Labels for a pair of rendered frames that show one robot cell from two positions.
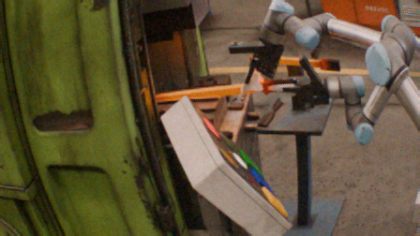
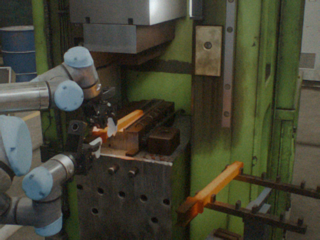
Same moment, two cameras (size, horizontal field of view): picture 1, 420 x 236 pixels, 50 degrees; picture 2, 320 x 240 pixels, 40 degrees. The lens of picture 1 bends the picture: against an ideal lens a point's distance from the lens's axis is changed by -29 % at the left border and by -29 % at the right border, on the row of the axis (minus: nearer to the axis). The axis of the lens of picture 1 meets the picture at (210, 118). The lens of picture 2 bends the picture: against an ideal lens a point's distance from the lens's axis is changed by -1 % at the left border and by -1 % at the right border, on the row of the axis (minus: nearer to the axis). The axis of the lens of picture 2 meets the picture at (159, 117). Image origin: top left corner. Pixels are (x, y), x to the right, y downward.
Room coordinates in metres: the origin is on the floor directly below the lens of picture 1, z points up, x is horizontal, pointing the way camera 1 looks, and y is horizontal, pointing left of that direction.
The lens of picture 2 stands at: (2.05, -1.53, 1.51)
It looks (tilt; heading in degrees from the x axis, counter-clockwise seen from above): 17 degrees down; 95
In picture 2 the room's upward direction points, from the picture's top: straight up
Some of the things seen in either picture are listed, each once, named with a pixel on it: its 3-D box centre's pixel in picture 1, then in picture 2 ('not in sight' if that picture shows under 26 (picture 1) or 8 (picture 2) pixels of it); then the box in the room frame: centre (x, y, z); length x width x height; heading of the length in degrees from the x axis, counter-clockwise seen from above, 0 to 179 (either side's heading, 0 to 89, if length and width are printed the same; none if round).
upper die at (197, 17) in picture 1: (138, 16); (133, 31); (1.81, 0.17, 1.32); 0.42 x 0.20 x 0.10; 75
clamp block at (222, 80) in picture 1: (212, 88); (164, 140); (1.94, -0.02, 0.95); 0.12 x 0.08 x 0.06; 75
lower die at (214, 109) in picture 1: (155, 113); (135, 121); (1.81, 0.17, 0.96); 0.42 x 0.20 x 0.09; 75
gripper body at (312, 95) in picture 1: (313, 91); (74, 161); (1.70, -0.34, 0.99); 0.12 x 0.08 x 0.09; 75
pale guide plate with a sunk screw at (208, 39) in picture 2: not in sight; (208, 51); (2.09, 0.01, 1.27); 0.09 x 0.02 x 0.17; 165
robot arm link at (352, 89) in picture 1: (352, 87); (44, 180); (1.66, -0.49, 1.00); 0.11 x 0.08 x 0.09; 75
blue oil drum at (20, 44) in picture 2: not in sight; (24, 60); (-0.31, 4.39, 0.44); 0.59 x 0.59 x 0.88
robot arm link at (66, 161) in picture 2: (333, 87); (61, 168); (1.68, -0.42, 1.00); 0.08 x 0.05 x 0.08; 165
